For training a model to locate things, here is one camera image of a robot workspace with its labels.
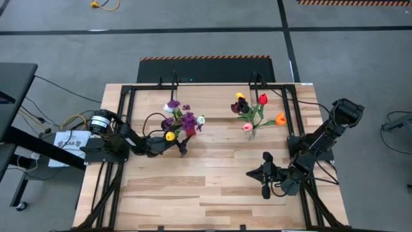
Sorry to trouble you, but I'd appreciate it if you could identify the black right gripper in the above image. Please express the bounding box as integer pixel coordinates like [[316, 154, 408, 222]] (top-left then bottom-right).
[[245, 151, 302, 200]]

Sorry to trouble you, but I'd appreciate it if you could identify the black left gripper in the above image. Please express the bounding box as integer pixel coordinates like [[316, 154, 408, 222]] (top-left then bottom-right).
[[146, 134, 195, 159]]

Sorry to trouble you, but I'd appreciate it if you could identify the plain yellow tulip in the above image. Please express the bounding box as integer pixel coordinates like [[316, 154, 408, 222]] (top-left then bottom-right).
[[165, 128, 181, 142]]

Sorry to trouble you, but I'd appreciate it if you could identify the purple artificial flower bunch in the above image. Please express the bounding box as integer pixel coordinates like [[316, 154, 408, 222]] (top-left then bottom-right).
[[160, 99, 204, 133]]

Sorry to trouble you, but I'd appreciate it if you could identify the clear glass vase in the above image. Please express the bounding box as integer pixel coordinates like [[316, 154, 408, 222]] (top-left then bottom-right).
[[245, 126, 259, 141]]

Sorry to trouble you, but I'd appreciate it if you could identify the orange tulip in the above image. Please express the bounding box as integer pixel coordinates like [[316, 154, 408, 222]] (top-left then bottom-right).
[[256, 111, 288, 130]]

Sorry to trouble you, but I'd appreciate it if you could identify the dark maroon tulip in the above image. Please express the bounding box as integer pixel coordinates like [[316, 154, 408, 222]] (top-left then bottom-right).
[[230, 102, 255, 125]]

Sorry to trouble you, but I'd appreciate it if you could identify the black tulip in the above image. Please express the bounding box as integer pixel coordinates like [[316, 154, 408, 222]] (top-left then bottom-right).
[[238, 98, 257, 125]]

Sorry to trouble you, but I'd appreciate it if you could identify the yellow tulip with red base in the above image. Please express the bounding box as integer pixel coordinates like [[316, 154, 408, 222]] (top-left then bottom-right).
[[235, 92, 255, 125]]

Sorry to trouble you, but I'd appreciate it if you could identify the wooden shelf with black frames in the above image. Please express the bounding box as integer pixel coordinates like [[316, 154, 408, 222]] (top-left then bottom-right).
[[169, 70, 262, 122]]

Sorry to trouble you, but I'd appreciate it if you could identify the black floor mat striped edge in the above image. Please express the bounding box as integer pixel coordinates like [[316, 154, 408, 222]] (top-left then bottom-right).
[[136, 55, 277, 84]]

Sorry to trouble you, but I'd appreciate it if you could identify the white printed paper sheet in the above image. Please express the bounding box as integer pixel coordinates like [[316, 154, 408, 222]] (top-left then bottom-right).
[[48, 130, 91, 168]]

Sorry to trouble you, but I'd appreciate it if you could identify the orange black striped floor strip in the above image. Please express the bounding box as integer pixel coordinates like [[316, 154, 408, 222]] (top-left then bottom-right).
[[296, 0, 412, 7]]

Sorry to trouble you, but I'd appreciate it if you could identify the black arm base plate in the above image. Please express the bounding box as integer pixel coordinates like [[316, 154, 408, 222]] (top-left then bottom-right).
[[80, 145, 129, 163], [287, 135, 335, 162]]

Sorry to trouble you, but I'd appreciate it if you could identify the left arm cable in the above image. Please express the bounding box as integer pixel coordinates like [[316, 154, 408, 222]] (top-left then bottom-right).
[[141, 111, 169, 140]]

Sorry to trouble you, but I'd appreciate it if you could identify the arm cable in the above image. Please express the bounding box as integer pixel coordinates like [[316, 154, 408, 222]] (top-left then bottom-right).
[[141, 111, 169, 140], [269, 87, 341, 198]]

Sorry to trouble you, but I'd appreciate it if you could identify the black aluminium rig frame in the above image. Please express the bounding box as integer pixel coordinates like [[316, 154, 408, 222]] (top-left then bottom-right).
[[73, 82, 352, 232]]

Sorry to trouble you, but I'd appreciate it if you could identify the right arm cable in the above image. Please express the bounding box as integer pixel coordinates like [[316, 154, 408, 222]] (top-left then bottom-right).
[[269, 87, 341, 198]]

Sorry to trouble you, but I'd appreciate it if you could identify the yellow looped cable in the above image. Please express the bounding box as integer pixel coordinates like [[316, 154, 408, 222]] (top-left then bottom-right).
[[60, 114, 88, 130]]

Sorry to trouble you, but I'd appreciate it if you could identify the black floor stand with cable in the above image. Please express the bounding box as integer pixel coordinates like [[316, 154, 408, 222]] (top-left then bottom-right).
[[381, 111, 412, 155]]

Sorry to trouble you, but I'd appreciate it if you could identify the yellow floor cable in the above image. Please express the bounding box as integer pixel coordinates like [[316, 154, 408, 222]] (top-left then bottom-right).
[[90, 0, 121, 12]]

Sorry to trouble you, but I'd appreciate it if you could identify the black centre camera stand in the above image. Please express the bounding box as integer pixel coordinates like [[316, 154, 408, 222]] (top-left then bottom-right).
[[0, 63, 88, 212]]

